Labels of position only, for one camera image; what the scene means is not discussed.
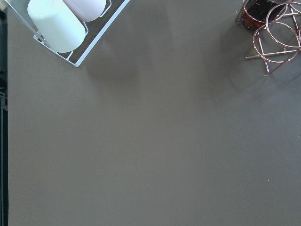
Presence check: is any tea bottle right in rack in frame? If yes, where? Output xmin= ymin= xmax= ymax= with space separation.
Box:
xmin=240 ymin=0 xmax=285 ymax=31

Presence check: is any pink cup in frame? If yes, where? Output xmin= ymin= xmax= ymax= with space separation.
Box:
xmin=63 ymin=0 xmax=106 ymax=22

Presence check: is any white cup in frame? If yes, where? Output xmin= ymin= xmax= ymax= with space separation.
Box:
xmin=27 ymin=0 xmax=86 ymax=53

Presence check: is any copper wire bottle rack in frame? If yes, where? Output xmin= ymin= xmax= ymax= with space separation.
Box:
xmin=235 ymin=0 xmax=301 ymax=74

